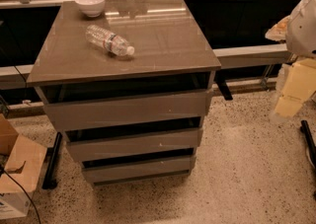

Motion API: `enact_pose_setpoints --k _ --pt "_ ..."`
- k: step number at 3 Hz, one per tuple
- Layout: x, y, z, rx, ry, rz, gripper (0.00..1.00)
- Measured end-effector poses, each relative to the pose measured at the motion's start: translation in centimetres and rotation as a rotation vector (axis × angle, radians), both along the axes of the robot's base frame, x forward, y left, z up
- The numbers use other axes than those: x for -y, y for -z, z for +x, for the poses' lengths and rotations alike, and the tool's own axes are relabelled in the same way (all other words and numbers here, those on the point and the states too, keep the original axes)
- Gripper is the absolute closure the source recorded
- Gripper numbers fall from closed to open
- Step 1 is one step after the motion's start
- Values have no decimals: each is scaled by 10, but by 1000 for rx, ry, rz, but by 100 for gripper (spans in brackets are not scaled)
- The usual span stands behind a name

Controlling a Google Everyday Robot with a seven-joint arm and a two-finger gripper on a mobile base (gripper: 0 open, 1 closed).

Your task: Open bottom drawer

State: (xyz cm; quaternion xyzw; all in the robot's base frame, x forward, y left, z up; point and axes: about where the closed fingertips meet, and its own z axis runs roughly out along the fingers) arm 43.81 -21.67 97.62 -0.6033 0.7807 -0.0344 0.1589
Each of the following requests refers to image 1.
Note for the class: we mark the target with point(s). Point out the grey top drawer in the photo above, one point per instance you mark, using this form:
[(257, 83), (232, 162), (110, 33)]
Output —
[(103, 113)]

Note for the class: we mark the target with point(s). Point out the grey bottom drawer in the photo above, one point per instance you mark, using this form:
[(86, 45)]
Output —
[(140, 170)]

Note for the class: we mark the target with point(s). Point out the grey drawer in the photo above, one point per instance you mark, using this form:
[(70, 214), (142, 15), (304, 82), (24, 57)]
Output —
[(140, 170), (103, 113), (140, 144)]

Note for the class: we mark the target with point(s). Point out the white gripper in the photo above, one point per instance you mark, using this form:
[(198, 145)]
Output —
[(303, 27)]

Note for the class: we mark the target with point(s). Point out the black right table leg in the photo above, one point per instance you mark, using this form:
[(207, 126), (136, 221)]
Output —
[(222, 86)]

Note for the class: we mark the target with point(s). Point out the black table leg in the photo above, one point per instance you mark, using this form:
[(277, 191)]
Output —
[(222, 86), (49, 181)]

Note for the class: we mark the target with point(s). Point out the metal window rail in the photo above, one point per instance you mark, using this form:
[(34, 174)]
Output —
[(234, 57)]

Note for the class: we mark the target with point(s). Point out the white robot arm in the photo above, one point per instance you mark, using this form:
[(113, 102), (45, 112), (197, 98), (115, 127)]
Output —
[(298, 31)]

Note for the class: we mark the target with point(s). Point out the black left table leg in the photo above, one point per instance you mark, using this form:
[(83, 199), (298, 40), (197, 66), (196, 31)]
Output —
[(49, 181)]

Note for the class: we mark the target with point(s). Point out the black bar right edge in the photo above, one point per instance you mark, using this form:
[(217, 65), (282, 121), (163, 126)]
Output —
[(311, 148)]

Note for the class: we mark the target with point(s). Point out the grey drawer cabinet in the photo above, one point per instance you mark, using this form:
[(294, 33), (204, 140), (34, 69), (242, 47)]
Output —
[(171, 56)]

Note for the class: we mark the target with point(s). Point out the cardboard box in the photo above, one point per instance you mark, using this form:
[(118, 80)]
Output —
[(22, 159)]

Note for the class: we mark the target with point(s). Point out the white bowl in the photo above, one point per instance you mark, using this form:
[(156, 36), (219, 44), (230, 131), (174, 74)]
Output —
[(91, 8)]

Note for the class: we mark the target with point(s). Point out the grey middle drawer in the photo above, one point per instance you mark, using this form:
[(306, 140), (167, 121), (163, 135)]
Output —
[(140, 144)]

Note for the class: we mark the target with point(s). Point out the clear plastic water bottle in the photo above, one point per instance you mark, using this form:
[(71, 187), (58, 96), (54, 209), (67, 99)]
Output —
[(109, 41)]

